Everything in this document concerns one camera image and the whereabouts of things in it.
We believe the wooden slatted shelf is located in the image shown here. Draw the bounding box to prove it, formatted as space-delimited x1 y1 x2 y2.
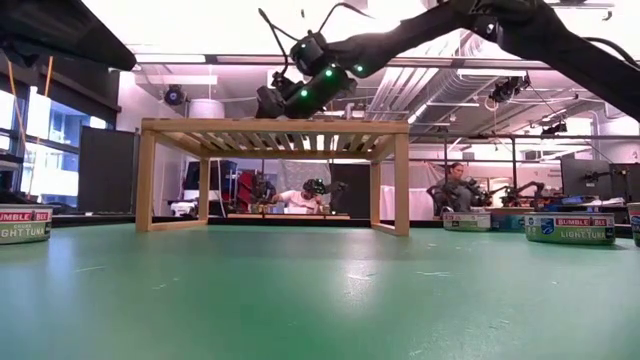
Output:
135 118 411 238

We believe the white cylindrical container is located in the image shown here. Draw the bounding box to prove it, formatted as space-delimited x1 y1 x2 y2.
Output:
188 98 226 120

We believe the red cart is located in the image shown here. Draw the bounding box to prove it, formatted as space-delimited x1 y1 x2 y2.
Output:
237 169 269 201

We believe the long strip light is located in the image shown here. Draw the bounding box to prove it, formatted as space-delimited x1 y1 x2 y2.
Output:
134 53 207 65

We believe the white draped table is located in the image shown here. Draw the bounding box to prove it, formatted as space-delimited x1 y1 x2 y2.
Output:
379 185 436 221

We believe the black partition panel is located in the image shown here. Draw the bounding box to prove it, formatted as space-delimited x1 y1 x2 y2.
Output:
77 125 140 215

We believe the green table mat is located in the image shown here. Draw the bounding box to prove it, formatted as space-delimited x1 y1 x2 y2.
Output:
0 223 640 360

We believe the black computer monitor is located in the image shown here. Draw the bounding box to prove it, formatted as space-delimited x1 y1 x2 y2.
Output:
560 158 612 202
608 162 640 204

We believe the black dome camera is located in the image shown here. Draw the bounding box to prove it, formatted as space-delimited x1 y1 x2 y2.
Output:
163 84 185 107

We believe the black table frame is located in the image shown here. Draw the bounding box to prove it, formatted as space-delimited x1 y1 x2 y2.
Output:
52 213 446 229

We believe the short orange cable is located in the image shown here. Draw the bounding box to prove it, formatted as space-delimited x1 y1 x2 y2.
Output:
43 54 55 97

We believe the black hanging camera rig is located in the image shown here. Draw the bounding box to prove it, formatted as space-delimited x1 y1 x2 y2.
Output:
488 73 532 105

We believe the long orange cable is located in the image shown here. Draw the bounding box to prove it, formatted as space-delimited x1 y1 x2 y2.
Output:
6 58 27 146

